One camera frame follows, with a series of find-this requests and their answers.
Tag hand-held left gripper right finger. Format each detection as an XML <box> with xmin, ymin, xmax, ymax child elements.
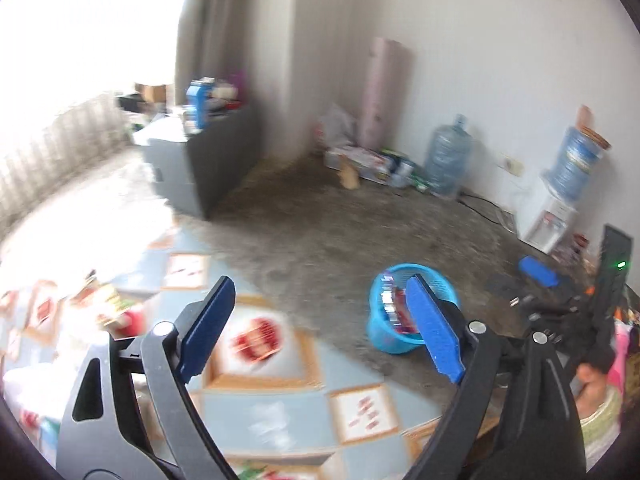
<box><xmin>404</xmin><ymin>274</ymin><xmax>587</xmax><ymax>480</ymax></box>

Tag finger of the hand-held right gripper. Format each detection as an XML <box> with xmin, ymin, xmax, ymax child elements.
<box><xmin>486</xmin><ymin>275</ymin><xmax>593</xmax><ymax>327</ymax></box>
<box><xmin>517</xmin><ymin>255</ymin><xmax>596</xmax><ymax>307</ymax></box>

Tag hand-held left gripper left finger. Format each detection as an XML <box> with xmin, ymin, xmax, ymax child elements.
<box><xmin>55</xmin><ymin>276</ymin><xmax>238</xmax><ymax>480</ymax></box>

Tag blue plastic basket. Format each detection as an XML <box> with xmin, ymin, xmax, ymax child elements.
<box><xmin>368</xmin><ymin>262</ymin><xmax>461</xmax><ymax>356</ymax></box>

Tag person's right hand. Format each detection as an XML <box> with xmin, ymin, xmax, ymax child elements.
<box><xmin>575</xmin><ymin>361</ymin><xmax>621</xmax><ymax>410</ymax></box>

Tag red snack packet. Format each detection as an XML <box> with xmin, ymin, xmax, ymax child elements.
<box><xmin>392</xmin><ymin>287</ymin><xmax>426</xmax><ymax>336</ymax></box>

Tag white water dispenser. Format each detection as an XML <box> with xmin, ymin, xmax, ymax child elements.
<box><xmin>515</xmin><ymin>177</ymin><xmax>581</xmax><ymax>256</ymax></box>

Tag silver foil wrapper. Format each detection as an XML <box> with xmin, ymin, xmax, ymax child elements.
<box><xmin>379</xmin><ymin>270</ymin><xmax>401</xmax><ymax>327</ymax></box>

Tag pink cloth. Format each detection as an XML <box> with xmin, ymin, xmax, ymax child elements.
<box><xmin>611</xmin><ymin>319</ymin><xmax>640</xmax><ymax>393</ymax></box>

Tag red and white packet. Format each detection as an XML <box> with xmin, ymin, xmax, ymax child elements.
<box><xmin>75</xmin><ymin>270</ymin><xmax>147</xmax><ymax>342</ymax></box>

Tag empty blue water jug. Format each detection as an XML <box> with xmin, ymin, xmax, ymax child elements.
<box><xmin>424</xmin><ymin>114</ymin><xmax>474</xmax><ymax>199</ymax></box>

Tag pile of bottles and cans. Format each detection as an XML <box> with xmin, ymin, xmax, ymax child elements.
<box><xmin>384</xmin><ymin>149</ymin><xmax>432</xmax><ymax>194</ymax></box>

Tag grey cabinet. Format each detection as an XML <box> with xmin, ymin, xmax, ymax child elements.
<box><xmin>132</xmin><ymin>102</ymin><xmax>263</xmax><ymax>221</ymax></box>

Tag white plastic bag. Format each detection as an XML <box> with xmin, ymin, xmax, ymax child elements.
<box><xmin>0</xmin><ymin>362</ymin><xmax>67</xmax><ymax>461</ymax></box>

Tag blue carton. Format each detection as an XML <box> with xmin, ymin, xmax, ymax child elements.
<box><xmin>186</xmin><ymin>79</ymin><xmax>216</xmax><ymax>130</ymax></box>

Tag pink rolled mat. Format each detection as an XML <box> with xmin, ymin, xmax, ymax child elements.
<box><xmin>357</xmin><ymin>36</ymin><xmax>416</xmax><ymax>151</ymax></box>

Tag crumpled translucent plastic bag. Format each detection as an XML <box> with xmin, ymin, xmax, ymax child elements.
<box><xmin>316</xmin><ymin>102</ymin><xmax>359</xmax><ymax>149</ymax></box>

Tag pale ribbed panel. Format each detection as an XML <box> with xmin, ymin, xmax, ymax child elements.
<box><xmin>0</xmin><ymin>91</ymin><xmax>127</xmax><ymax>233</ymax></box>

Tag brown cardboard box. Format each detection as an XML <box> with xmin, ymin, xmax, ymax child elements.
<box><xmin>135</xmin><ymin>82</ymin><xmax>174</xmax><ymax>107</ymax></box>

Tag grey curtain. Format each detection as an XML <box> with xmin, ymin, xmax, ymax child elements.
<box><xmin>174</xmin><ymin>0</ymin><xmax>301</xmax><ymax>106</ymax></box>

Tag black floor cable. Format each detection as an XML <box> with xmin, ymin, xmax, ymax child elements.
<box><xmin>459</xmin><ymin>191</ymin><xmax>517</xmax><ymax>227</ymax></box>

